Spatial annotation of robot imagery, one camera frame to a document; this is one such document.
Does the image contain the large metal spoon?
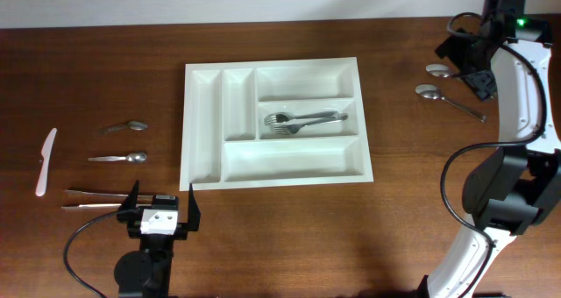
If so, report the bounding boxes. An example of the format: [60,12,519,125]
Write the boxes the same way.
[415,84,487,123]
[425,63,462,79]

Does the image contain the metal tweezers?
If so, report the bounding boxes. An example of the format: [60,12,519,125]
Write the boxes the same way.
[61,189,154,209]

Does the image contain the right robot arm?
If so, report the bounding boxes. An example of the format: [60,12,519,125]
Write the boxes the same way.
[416,0,560,297]

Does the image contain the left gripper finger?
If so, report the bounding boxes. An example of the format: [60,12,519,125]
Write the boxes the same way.
[118,180,139,212]
[187,183,201,231]

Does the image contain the white plastic cutlery tray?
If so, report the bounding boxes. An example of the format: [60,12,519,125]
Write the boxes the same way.
[179,57,373,191]

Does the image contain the metal fork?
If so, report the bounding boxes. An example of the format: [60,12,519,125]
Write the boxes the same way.
[272,113,349,135]
[263,111,338,125]

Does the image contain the small metal teaspoon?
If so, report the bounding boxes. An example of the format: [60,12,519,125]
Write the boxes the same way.
[100,120,148,135]
[88,152,147,163]

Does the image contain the white plastic knife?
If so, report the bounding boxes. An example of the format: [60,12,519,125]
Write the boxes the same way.
[35,128,58,197]

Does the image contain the small metal teaspoon lower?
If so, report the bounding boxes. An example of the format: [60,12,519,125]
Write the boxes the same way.
[88,152,147,163]

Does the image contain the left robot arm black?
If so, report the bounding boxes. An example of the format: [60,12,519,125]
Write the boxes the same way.
[114,182,201,298]

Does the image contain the small metal teaspoon upper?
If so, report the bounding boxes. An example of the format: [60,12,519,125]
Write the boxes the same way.
[100,120,148,135]

